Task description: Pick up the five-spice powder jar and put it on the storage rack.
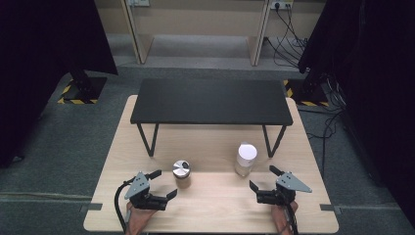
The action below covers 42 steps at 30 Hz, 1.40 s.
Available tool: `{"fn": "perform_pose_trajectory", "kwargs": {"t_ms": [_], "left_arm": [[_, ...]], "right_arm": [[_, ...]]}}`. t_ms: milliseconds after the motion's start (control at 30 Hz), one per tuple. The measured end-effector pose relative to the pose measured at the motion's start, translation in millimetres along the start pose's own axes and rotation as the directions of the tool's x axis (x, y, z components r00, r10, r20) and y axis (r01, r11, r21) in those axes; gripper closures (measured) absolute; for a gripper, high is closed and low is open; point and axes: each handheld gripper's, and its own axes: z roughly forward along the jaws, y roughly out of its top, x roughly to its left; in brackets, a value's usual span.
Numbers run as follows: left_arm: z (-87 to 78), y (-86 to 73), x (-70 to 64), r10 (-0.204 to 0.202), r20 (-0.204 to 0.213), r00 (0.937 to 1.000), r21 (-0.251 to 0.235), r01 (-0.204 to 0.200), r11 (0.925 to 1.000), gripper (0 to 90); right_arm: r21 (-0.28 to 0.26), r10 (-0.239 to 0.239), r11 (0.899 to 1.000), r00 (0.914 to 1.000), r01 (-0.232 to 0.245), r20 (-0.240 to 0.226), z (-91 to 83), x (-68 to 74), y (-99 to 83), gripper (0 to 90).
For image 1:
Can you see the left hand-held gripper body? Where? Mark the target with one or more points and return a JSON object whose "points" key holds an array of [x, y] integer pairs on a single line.
{"points": [[140, 187]]}

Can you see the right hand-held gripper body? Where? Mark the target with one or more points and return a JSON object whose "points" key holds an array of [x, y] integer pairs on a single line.
{"points": [[288, 182]]}

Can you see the glass jar with silver lid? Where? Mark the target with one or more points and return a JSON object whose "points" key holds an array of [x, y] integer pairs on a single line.
{"points": [[181, 173]]}

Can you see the clear jar with white lid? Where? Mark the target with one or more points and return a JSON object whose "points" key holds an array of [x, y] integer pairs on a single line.
{"points": [[245, 158]]}

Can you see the black shelf with metal legs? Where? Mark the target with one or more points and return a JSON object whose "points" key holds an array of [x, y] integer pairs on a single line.
{"points": [[208, 101]]}

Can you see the person's left hand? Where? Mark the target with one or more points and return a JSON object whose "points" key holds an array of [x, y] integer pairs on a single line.
{"points": [[140, 218]]}

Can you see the person's right hand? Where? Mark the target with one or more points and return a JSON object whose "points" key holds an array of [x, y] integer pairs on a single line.
{"points": [[279, 217]]}

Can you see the black stand base striped tape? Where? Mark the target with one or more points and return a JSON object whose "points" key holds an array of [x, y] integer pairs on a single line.
{"points": [[83, 89], [306, 94]]}

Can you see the black curtain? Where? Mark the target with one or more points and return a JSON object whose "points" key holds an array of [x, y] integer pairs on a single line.
{"points": [[375, 81], [45, 65]]}

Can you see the beige wooden cabinet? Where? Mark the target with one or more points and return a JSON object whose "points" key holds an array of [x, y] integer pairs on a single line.
{"points": [[195, 19]]}

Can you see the white wall socket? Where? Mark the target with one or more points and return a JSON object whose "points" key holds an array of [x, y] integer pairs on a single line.
{"points": [[281, 4], [139, 2]]}

